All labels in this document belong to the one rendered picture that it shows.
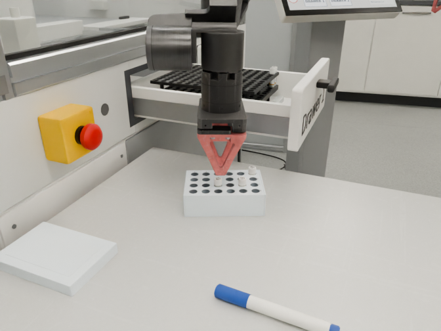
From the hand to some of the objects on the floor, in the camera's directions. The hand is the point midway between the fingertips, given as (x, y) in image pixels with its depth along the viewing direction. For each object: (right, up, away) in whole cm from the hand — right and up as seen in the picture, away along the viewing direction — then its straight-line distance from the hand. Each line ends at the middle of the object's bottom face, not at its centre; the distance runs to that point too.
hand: (220, 165), depth 59 cm
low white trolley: (0, -82, +23) cm, 85 cm away
